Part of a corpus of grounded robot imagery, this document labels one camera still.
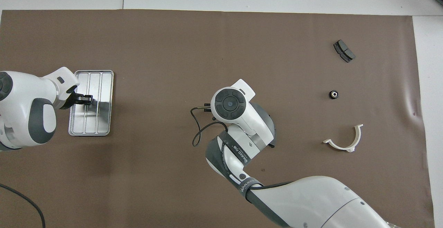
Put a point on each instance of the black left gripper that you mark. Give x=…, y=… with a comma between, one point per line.
x=69, y=99

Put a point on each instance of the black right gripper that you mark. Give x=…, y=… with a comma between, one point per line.
x=208, y=107

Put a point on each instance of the black bearing gear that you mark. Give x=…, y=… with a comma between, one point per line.
x=333, y=94

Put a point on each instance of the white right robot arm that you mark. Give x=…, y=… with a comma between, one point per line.
x=311, y=200

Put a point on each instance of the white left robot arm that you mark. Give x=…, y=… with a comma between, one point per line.
x=20, y=93

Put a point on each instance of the silver metal tray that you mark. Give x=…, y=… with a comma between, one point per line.
x=104, y=117

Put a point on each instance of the brown paper mat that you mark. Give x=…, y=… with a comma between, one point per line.
x=221, y=48

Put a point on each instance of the white curved plastic bracket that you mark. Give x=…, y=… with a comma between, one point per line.
x=342, y=147

